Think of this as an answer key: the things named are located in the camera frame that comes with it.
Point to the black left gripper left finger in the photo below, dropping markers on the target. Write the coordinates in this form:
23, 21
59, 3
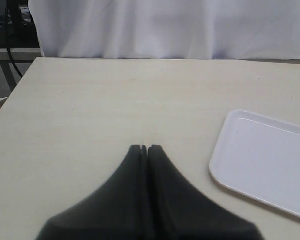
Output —
118, 210

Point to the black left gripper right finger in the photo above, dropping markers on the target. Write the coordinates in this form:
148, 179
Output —
182, 212

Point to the white plastic tray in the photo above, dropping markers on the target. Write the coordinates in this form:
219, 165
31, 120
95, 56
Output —
259, 157

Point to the white cloth backdrop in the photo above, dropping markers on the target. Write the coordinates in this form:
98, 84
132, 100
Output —
168, 29

